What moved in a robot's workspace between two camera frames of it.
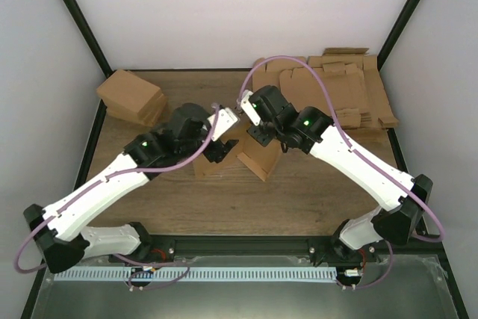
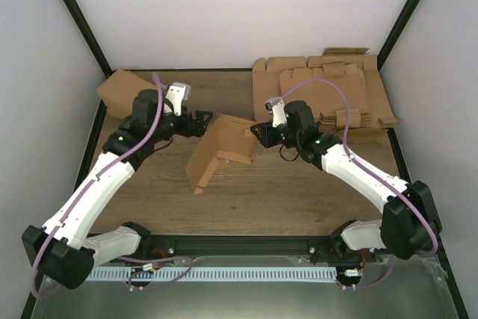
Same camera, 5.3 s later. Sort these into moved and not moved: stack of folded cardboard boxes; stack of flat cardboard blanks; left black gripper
Moved: left black gripper
Not moved: stack of folded cardboard boxes; stack of flat cardboard blanks
